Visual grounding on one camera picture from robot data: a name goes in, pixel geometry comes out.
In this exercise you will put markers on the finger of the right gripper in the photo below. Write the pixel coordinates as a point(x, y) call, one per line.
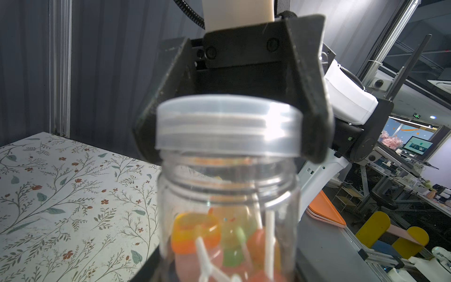
point(305, 37)
point(174, 65)

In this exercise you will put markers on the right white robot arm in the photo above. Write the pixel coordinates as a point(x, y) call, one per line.
point(358, 120)

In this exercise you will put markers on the clear candy jar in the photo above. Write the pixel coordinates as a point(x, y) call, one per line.
point(244, 208)

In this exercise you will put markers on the white jar lid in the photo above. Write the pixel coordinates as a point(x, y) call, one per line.
point(229, 125)

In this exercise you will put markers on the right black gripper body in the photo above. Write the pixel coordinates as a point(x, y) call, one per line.
point(253, 61)

